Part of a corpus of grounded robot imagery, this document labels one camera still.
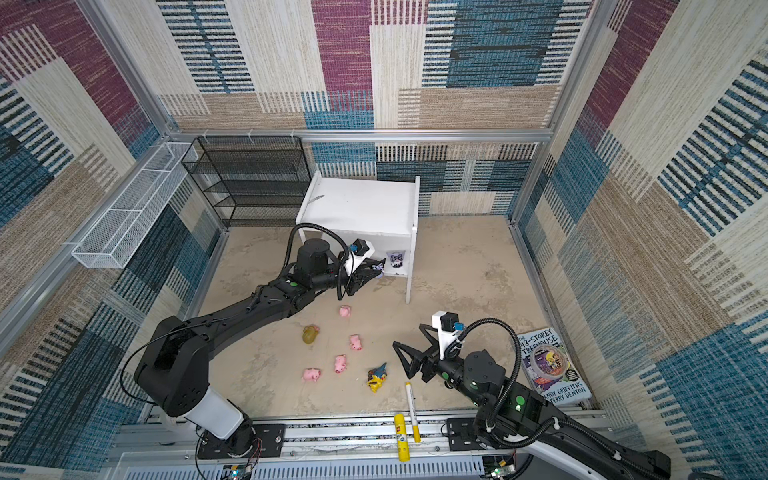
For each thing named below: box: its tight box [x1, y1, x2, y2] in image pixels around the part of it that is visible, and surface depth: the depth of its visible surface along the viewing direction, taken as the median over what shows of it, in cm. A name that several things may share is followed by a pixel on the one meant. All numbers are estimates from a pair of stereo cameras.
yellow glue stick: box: [394, 414, 410, 462], surface depth 74 cm
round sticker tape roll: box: [530, 344, 569, 379], surface depth 85 cm
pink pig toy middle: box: [350, 334, 362, 351], surface depth 89 cm
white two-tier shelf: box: [296, 171, 421, 304], surface depth 81 cm
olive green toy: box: [302, 325, 320, 344], surface depth 91 cm
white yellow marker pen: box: [406, 381, 421, 443], surface depth 78 cm
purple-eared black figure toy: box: [386, 250, 406, 269], surface depth 85 cm
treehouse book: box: [517, 327, 593, 406], surface depth 84 cm
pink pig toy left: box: [301, 368, 321, 384], surface depth 84 cm
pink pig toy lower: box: [334, 354, 347, 374], surface depth 85 cm
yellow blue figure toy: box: [367, 362, 388, 393], surface depth 82 cm
